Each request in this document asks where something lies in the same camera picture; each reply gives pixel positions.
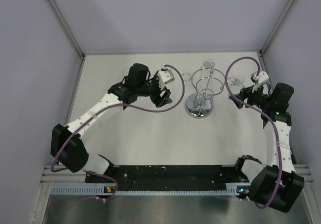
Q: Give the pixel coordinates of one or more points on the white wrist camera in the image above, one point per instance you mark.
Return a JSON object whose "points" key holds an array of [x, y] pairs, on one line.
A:
{"points": [[165, 76], [258, 80]]}

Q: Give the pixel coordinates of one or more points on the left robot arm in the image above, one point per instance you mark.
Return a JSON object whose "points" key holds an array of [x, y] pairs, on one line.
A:
{"points": [[68, 141]]}

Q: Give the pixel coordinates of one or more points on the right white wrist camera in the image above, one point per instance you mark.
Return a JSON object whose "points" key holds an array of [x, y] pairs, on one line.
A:
{"points": [[258, 80]]}

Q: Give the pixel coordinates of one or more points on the aluminium frame post left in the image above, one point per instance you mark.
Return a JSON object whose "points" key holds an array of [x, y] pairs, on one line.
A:
{"points": [[65, 27]]}

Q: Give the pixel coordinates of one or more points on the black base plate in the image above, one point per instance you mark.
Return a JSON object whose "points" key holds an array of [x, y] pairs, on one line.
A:
{"points": [[175, 177]]}

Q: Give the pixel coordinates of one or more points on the clear wine glass one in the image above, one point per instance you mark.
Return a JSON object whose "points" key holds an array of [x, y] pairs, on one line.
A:
{"points": [[125, 72]]}

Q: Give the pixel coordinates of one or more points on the aluminium frame post right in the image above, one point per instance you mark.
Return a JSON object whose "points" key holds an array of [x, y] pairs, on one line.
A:
{"points": [[278, 25]]}

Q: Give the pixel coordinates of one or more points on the grey cable duct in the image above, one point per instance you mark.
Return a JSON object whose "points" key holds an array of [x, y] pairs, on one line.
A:
{"points": [[87, 190]]}

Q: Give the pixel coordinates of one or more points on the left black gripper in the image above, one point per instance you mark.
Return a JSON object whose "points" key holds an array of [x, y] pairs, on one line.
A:
{"points": [[158, 100]]}

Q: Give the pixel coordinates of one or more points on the aluminium frame post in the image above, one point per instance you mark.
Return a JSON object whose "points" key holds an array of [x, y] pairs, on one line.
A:
{"points": [[65, 27], [278, 25]]}

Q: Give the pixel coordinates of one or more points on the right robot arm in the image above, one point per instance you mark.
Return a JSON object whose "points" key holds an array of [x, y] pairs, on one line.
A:
{"points": [[273, 183]]}

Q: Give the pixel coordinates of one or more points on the chrome wine glass rack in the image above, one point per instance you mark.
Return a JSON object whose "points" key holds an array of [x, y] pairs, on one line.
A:
{"points": [[207, 84]]}

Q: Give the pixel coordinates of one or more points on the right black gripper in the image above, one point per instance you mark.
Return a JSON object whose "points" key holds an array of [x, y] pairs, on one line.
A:
{"points": [[247, 93]]}

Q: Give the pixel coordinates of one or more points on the clear wine glass three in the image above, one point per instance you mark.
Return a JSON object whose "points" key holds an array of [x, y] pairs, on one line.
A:
{"points": [[235, 84]]}

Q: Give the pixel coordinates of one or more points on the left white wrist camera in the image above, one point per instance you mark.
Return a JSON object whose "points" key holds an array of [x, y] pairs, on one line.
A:
{"points": [[165, 76]]}

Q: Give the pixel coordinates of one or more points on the clear wine glass two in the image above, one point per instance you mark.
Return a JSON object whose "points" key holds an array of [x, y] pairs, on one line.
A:
{"points": [[208, 64]]}

